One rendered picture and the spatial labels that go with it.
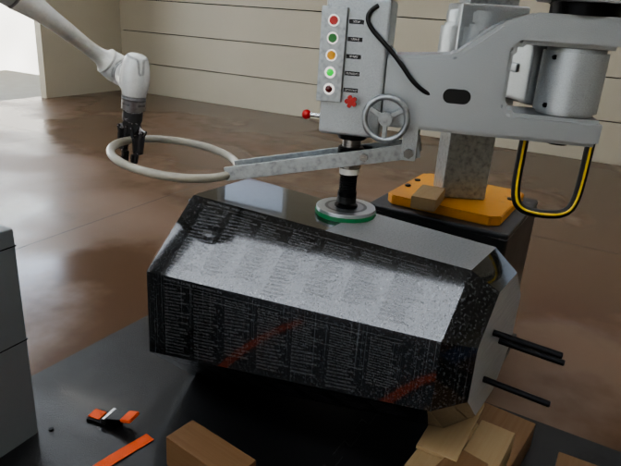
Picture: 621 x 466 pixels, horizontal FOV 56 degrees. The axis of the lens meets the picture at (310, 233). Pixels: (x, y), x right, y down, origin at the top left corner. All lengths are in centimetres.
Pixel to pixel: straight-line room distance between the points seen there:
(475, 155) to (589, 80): 75
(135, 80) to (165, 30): 799
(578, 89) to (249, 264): 115
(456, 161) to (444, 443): 115
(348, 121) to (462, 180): 81
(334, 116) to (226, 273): 63
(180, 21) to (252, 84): 161
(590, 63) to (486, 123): 33
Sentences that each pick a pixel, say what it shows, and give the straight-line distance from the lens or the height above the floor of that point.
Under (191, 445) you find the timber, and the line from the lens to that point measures 208.
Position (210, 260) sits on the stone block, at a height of 66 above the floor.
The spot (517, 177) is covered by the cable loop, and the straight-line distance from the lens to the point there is 204.
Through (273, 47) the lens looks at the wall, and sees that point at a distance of 909.
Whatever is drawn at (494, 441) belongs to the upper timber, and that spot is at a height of 22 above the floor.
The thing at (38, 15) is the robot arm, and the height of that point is 142.
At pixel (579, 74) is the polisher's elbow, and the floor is 137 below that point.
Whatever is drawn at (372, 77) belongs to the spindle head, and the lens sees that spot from 189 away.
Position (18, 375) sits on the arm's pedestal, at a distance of 225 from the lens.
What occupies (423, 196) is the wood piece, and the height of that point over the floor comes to 83.
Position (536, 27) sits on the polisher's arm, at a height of 149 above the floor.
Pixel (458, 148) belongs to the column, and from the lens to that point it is 253.
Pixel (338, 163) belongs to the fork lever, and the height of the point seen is 102.
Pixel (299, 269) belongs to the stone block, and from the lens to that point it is 189.
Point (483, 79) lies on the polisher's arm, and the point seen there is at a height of 133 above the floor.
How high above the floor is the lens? 149
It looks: 21 degrees down
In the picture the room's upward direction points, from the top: 4 degrees clockwise
